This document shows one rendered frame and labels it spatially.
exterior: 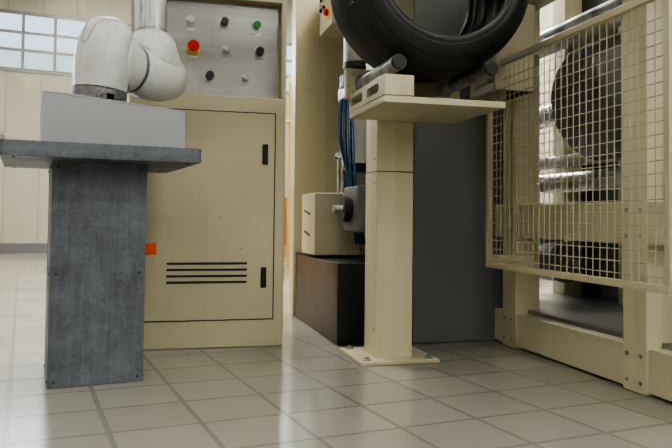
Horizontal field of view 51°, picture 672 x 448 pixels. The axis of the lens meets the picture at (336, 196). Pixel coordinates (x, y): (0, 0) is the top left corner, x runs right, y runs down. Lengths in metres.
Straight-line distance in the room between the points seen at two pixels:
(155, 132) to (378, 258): 0.83
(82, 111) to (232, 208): 0.78
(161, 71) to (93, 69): 0.23
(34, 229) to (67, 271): 7.44
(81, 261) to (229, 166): 0.73
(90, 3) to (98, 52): 7.74
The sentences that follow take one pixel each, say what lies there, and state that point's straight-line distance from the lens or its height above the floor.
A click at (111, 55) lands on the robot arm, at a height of 0.92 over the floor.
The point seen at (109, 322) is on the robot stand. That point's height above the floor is 0.17.
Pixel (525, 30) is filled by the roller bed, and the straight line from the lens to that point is 2.54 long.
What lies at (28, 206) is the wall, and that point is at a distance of 9.48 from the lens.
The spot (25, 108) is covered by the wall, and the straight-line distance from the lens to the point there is 9.57.
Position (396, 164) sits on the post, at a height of 0.64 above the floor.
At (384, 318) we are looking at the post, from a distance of 2.35.
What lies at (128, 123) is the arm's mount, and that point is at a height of 0.71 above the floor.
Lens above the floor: 0.46
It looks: 2 degrees up
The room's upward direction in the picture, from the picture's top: 1 degrees clockwise
